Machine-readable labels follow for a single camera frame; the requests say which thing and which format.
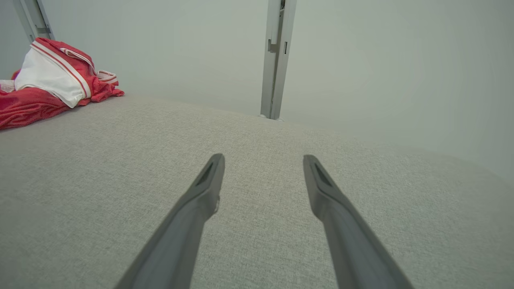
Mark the red white basketball jersey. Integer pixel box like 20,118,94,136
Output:
12,37,125,109

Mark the grey metal wall post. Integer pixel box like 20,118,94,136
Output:
260,0,298,121
12,0,55,43

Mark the red shorts white stripe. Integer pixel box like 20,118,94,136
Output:
0,79,91,130

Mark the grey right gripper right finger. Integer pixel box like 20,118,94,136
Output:
303,155,414,289

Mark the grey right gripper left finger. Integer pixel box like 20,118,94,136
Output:
114,153,226,289

